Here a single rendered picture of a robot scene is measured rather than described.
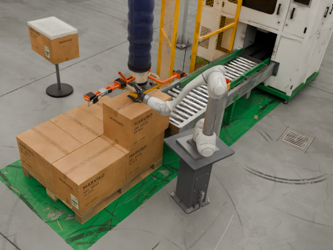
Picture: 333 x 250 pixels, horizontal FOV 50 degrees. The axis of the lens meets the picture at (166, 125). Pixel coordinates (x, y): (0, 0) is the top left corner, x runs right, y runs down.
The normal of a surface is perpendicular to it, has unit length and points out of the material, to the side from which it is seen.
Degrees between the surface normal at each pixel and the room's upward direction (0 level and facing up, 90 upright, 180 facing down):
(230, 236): 0
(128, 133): 90
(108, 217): 0
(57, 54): 90
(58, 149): 0
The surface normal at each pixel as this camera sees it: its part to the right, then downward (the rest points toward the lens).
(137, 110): 0.07, -0.80
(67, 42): 0.70, 0.46
